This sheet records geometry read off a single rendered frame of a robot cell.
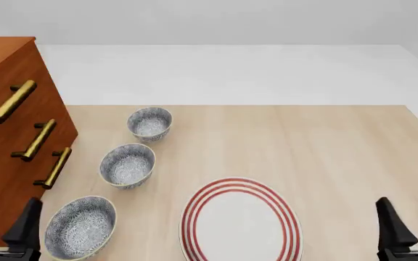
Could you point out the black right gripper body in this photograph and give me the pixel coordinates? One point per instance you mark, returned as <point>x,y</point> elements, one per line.
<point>408,256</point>

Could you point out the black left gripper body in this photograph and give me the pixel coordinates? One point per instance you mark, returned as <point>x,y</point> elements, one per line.
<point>6,256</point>

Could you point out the white plate with red rings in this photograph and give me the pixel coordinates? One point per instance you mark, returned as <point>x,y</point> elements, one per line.
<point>239,228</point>

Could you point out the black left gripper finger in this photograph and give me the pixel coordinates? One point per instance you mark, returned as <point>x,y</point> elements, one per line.
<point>25,228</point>

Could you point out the patterned grey bowl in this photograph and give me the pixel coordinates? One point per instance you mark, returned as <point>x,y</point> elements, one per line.
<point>150,126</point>
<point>126,166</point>
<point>78,231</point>

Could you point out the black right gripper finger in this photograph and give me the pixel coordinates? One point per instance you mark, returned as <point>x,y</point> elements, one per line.
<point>392,228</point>

